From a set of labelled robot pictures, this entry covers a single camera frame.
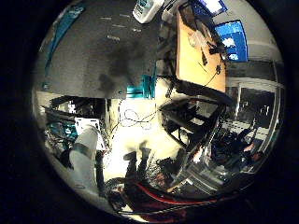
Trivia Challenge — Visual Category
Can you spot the teal cloth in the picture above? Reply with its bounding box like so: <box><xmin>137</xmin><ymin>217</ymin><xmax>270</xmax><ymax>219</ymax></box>
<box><xmin>45</xmin><ymin>6</ymin><xmax>87</xmax><ymax>77</ymax></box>

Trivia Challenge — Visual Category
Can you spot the teal table clamp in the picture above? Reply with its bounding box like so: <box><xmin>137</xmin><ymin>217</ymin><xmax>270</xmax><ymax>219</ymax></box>
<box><xmin>125</xmin><ymin>74</ymin><xmax>157</xmax><ymax>101</ymax></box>

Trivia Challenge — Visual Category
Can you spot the person in maroon shirt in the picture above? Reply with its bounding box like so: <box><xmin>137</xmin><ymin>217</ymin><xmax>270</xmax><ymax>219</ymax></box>
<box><xmin>122</xmin><ymin>147</ymin><xmax>191</xmax><ymax>223</ymax></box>

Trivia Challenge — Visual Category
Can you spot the wooden desk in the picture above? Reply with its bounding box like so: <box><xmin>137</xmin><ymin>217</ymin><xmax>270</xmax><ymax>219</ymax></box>
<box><xmin>175</xmin><ymin>10</ymin><xmax>227</xmax><ymax>93</ymax></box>

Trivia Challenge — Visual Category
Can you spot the dark grey work table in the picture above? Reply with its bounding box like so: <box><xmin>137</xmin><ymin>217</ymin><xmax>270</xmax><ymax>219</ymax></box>
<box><xmin>32</xmin><ymin>0</ymin><xmax>178</xmax><ymax>101</ymax></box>

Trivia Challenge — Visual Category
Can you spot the teal plastic crate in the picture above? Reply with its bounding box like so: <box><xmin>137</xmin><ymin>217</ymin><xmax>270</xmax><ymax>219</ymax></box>
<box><xmin>50</xmin><ymin>120</ymin><xmax>78</xmax><ymax>143</ymax></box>

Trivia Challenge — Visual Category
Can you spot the large blue-lit monitor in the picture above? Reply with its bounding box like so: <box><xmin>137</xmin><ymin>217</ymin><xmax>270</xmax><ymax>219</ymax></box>
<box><xmin>214</xmin><ymin>20</ymin><xmax>249</xmax><ymax>63</ymax></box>

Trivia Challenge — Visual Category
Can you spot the black frame chair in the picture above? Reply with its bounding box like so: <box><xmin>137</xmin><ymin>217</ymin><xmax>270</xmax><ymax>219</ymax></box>
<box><xmin>158</xmin><ymin>96</ymin><xmax>228</xmax><ymax>188</ymax></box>

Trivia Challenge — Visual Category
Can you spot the red cable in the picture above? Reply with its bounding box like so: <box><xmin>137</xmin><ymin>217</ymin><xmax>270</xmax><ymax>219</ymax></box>
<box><xmin>135</xmin><ymin>181</ymin><xmax>241</xmax><ymax>206</ymax></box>

